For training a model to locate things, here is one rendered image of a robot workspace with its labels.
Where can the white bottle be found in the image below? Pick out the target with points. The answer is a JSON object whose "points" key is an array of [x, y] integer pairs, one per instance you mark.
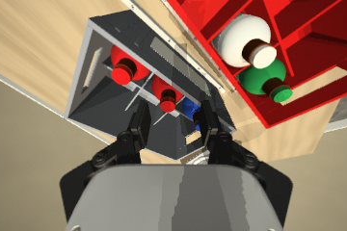
{"points": [[245, 41]]}

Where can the blue bottle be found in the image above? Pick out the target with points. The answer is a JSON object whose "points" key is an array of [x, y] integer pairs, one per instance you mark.
{"points": [[192, 111]]}

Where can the green bottle with dark red label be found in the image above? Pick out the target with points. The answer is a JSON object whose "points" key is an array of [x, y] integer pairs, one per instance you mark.
{"points": [[268, 79]]}

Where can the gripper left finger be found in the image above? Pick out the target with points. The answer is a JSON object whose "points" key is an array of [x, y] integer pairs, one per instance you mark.
{"points": [[125, 150]]}

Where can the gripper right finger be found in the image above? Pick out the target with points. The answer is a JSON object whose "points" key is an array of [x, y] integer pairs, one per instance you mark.
{"points": [[277, 185]]}

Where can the grey divided crate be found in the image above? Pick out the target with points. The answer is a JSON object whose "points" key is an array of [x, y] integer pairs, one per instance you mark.
{"points": [[107, 107]]}

